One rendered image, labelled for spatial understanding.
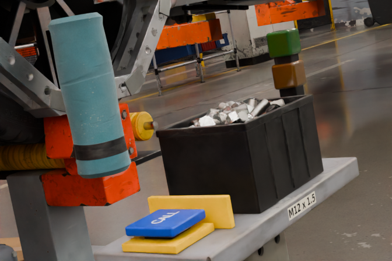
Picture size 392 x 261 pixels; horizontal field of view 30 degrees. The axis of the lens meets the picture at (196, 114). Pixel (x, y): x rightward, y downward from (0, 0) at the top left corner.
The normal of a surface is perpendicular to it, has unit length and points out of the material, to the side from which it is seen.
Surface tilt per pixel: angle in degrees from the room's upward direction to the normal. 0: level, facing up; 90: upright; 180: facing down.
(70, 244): 90
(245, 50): 90
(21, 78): 90
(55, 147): 80
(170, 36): 90
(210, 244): 0
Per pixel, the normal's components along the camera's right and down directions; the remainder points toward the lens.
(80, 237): 0.82, -0.07
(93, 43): 0.58, -0.04
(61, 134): -0.57, 0.04
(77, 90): -0.24, 0.20
